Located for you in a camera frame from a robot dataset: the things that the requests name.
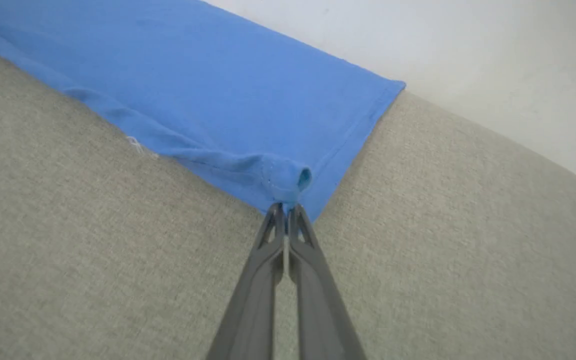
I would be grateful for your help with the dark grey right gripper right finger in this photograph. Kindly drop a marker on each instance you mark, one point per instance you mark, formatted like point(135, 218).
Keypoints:
point(318, 300)

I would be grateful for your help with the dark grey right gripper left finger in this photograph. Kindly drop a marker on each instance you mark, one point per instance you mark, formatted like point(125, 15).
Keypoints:
point(253, 300)

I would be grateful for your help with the blue Lakers shirt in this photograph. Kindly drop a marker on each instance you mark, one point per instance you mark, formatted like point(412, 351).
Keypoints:
point(208, 95)

